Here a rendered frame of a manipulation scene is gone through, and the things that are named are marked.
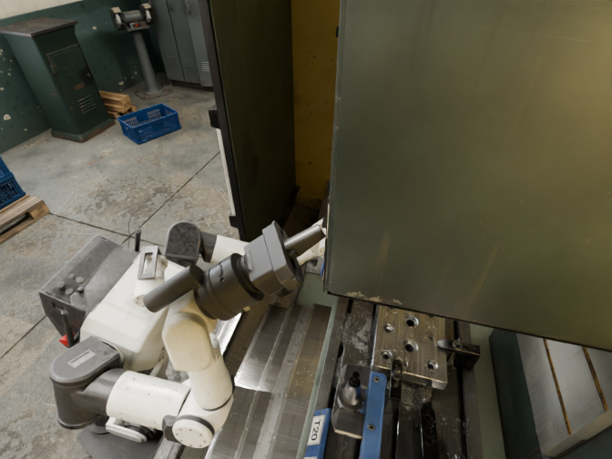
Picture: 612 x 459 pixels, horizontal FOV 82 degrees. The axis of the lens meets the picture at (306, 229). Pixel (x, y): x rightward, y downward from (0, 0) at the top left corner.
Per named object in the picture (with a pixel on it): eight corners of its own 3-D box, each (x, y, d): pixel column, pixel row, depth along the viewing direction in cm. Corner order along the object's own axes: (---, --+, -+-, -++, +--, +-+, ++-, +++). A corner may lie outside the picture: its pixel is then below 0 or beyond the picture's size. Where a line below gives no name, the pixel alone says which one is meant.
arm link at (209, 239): (207, 267, 113) (163, 258, 109) (213, 241, 116) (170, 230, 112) (211, 259, 103) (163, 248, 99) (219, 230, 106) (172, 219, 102)
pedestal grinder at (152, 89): (143, 100, 509) (114, 9, 432) (134, 93, 530) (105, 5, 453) (174, 92, 531) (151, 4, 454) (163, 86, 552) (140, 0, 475)
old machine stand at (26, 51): (83, 143, 415) (31, 34, 336) (49, 137, 428) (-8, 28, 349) (117, 123, 455) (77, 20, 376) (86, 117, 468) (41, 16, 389)
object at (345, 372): (338, 382, 85) (339, 381, 84) (342, 362, 88) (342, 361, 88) (367, 390, 83) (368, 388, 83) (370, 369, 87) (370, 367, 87)
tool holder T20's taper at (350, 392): (357, 408, 79) (361, 395, 74) (339, 400, 80) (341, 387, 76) (363, 390, 82) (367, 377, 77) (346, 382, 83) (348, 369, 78)
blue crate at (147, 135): (137, 146, 411) (131, 128, 396) (121, 134, 432) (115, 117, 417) (184, 128, 444) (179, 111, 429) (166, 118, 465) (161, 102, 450)
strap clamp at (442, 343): (430, 362, 121) (442, 339, 111) (430, 352, 123) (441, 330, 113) (470, 371, 118) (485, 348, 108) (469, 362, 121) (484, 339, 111)
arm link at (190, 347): (200, 320, 52) (218, 379, 58) (207, 282, 59) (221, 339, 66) (155, 326, 51) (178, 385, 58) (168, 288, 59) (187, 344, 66)
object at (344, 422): (329, 431, 77) (330, 430, 76) (333, 406, 81) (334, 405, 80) (361, 440, 76) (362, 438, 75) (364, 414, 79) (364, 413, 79)
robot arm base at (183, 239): (187, 280, 111) (153, 263, 109) (207, 246, 117) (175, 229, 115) (191, 270, 98) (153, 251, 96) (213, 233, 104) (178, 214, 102)
